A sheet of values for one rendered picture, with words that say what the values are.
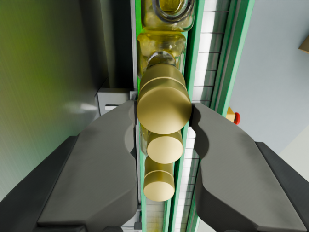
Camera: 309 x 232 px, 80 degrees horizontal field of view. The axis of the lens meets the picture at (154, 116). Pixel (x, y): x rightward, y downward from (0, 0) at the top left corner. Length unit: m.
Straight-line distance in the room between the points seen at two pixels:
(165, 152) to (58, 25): 0.19
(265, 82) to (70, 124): 0.56
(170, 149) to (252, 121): 0.57
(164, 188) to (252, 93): 0.51
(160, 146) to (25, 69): 0.13
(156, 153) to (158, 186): 0.05
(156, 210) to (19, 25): 0.69
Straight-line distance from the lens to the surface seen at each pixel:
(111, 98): 0.47
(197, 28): 0.33
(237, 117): 0.62
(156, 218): 0.81
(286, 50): 0.66
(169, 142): 0.17
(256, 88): 0.66
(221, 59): 0.42
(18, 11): 0.20
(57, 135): 0.24
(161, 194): 0.22
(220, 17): 0.43
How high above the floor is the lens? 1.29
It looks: 59 degrees down
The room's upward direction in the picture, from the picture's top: 178 degrees counter-clockwise
